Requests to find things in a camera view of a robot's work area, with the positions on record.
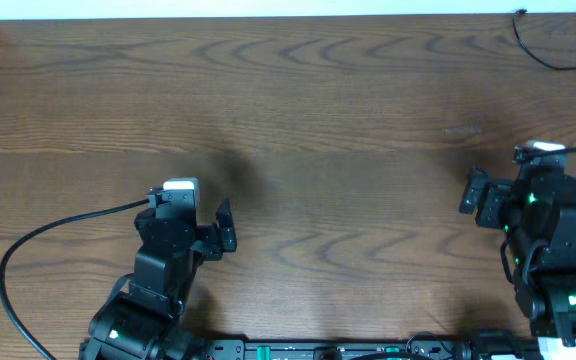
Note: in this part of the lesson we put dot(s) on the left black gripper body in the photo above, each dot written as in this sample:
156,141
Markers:
213,240

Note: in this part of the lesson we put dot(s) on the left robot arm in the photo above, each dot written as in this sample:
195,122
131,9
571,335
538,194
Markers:
141,317

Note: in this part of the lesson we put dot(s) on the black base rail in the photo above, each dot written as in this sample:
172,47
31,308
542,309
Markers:
486,345

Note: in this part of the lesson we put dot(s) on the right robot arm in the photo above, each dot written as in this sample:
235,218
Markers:
537,213

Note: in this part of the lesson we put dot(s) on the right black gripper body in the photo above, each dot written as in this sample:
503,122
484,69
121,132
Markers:
497,209

